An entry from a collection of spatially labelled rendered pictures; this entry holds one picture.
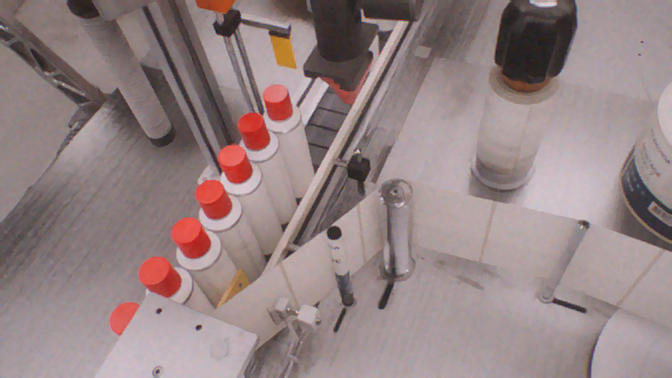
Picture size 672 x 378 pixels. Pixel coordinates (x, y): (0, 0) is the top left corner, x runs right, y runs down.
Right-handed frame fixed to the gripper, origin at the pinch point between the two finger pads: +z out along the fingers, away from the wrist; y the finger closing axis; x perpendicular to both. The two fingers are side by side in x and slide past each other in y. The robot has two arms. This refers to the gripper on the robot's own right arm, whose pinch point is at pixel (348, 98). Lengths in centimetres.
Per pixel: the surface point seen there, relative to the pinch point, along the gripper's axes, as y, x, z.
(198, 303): -33.4, 4.4, 0.6
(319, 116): 6.4, 9.5, 13.4
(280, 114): -9.1, 5.1, -4.6
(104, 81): 65, 149, 97
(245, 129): -14.3, 6.7, -6.8
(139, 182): -13.2, 35.6, 17.9
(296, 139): -8.9, 3.8, 0.0
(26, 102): 44, 174, 97
